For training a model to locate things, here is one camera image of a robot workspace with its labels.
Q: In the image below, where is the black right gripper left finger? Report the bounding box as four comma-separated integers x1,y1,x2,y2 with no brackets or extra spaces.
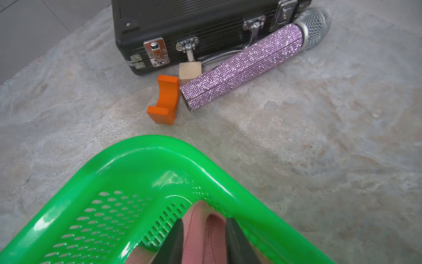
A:
152,219,184,264

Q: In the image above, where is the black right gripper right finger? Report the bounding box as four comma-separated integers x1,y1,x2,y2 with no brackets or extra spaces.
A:
225,218,262,264

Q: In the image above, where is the pink t-shirt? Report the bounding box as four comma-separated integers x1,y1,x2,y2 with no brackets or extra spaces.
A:
125,199,264,264

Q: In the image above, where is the green plastic basket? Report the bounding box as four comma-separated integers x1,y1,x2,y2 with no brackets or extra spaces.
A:
1,135,331,264

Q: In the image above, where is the orange curved wooden block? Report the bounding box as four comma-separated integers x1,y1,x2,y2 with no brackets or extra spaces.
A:
147,75,180,125

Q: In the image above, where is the small wooden cube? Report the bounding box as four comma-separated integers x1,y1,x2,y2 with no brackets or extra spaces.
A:
179,62,202,85

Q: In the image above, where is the black ribbed hard case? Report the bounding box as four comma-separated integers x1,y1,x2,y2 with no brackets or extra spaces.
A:
112,0,310,76

